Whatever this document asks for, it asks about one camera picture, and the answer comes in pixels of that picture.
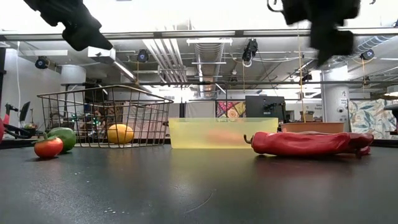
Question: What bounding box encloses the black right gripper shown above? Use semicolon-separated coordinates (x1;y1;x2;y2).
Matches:
281;0;361;68

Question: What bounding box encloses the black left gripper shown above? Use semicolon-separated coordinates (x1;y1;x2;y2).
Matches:
24;0;114;52

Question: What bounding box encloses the green lime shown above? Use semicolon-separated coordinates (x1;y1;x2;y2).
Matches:
47;126;77;153

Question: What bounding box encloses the yellow-orange round fruit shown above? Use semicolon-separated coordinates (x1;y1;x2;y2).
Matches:
106;123;135;145

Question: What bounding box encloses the small dark red chili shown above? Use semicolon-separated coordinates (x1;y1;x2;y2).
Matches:
348;133;375;156

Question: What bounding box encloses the large red chili pepper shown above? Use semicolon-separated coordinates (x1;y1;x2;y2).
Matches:
243;131;352;156

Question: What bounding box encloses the small orange-red tomato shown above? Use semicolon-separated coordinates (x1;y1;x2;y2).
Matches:
34;133;64;159

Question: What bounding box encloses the white ceiling unit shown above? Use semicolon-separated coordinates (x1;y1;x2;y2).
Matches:
88;46;116;65

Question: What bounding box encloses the plain white pillar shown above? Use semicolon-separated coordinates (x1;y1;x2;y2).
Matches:
60;64;87;103

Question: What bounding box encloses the white pillar with signs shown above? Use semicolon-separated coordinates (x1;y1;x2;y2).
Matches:
321;67;351;133

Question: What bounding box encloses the cardboard box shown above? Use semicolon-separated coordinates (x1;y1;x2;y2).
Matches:
300;110;323;123

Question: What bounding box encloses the floral mural panel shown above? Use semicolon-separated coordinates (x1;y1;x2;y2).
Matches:
348;99;398;140

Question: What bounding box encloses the orange plastic bowl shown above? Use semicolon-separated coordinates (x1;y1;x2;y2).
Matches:
280;121;345;134

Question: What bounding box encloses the black computer monitor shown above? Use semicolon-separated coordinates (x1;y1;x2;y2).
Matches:
245;95;287;123

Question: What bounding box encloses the black tilted screen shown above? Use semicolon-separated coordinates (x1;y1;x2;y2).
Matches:
19;101;31;123

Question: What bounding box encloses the black and red machine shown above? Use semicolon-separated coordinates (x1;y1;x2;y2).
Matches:
0;102;35;140

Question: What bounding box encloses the colourful patterned tapestry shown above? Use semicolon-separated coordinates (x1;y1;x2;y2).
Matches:
216;101;246;118

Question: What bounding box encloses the translucent yellow plastic bin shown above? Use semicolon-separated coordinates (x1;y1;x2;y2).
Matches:
168;117;279;149

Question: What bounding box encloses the black round cable reel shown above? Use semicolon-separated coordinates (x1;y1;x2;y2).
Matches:
34;55;50;70
360;49;376;61
136;49;150;63

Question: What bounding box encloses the corrugated silver duct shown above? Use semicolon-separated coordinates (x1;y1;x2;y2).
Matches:
351;35;396;57

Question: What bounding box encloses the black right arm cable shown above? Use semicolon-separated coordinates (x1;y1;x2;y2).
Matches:
266;0;284;13

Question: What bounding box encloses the metal wire basket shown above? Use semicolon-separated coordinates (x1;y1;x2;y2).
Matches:
37;85;174;147

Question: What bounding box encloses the black horizontal frame bar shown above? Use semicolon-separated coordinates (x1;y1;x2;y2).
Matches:
60;80;398;87

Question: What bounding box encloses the aluminium overhead frame beam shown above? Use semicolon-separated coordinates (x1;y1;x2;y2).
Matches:
0;29;398;41

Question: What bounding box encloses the silver ceiling duct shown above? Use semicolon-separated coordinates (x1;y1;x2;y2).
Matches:
194;42;225;98

